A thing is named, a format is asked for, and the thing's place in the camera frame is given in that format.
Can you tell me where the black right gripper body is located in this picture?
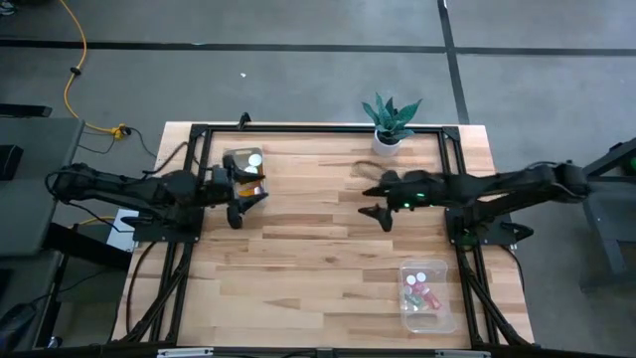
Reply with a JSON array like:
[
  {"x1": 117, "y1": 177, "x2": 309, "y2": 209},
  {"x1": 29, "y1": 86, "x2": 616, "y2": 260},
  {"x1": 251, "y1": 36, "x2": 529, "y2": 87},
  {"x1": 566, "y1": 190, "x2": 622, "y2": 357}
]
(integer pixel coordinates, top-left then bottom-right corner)
[{"x1": 385, "y1": 170, "x2": 451, "y2": 210}]

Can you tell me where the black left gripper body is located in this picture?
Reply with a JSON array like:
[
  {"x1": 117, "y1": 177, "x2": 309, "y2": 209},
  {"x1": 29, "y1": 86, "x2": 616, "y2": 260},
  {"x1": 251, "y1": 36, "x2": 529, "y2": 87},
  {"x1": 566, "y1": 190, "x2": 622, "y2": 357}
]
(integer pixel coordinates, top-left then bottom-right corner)
[{"x1": 201, "y1": 163, "x2": 239, "y2": 200}]

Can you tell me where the white plastic bin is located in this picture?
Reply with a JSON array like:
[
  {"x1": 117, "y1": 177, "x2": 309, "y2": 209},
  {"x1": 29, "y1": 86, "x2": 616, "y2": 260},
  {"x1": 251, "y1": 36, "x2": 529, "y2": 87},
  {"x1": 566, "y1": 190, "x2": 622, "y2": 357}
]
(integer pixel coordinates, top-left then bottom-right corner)
[{"x1": 222, "y1": 145, "x2": 268, "y2": 201}]

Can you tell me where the white plant pot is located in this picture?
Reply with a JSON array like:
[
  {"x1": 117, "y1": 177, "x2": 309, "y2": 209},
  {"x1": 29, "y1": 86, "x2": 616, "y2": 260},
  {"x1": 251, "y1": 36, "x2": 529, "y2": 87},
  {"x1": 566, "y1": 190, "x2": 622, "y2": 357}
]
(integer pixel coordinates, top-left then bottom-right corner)
[{"x1": 371, "y1": 129, "x2": 402, "y2": 157}]

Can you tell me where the green snake plant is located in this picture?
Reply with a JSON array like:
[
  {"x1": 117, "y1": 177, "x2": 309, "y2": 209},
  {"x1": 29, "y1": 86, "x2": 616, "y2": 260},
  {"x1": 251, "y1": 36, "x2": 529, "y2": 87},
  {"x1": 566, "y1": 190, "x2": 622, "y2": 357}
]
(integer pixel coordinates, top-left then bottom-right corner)
[{"x1": 361, "y1": 91, "x2": 423, "y2": 145}]

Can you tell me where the clear plastic container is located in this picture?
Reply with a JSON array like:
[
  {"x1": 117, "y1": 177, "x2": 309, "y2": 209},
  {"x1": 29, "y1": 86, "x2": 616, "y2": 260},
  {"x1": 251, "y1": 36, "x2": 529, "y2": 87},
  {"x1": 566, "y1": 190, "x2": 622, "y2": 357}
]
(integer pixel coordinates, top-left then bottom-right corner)
[{"x1": 398, "y1": 258, "x2": 457, "y2": 334}]

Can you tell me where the white sheet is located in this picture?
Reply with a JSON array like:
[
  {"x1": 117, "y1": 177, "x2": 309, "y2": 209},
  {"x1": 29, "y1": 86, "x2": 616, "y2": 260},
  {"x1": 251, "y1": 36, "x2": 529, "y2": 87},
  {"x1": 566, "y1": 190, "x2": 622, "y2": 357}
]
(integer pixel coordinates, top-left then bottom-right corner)
[{"x1": 106, "y1": 208, "x2": 140, "y2": 253}]

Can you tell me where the dark metal stand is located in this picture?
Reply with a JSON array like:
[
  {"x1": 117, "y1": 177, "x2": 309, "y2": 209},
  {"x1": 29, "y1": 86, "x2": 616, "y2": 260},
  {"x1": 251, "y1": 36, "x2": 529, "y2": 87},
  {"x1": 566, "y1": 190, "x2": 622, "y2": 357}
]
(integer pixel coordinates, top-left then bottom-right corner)
[{"x1": 578, "y1": 137, "x2": 636, "y2": 294}]

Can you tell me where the grey side table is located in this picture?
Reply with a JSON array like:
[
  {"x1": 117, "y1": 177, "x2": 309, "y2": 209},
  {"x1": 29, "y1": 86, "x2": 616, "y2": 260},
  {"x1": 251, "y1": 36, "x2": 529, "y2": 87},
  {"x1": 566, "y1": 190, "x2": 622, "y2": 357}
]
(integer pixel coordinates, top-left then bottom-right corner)
[{"x1": 0, "y1": 116, "x2": 85, "y2": 258}]

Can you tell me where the black flat device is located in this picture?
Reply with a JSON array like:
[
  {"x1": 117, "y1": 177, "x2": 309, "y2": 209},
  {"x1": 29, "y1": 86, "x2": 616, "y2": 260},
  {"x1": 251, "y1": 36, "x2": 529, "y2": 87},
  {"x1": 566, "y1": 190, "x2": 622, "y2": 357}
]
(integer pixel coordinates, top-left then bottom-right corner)
[{"x1": 0, "y1": 144, "x2": 25, "y2": 181}]

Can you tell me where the black aluminium table frame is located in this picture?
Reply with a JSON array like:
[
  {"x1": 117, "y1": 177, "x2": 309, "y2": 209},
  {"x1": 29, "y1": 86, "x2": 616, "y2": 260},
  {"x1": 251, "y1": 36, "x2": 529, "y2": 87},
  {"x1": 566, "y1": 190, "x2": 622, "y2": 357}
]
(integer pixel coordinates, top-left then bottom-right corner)
[{"x1": 118, "y1": 122, "x2": 531, "y2": 349}]

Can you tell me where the yellow power cable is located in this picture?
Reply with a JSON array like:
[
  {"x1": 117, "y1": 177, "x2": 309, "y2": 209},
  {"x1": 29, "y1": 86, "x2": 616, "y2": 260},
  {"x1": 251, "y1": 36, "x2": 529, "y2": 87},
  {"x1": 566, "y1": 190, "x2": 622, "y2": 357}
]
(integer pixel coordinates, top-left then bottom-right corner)
[{"x1": 58, "y1": 0, "x2": 128, "y2": 225}]

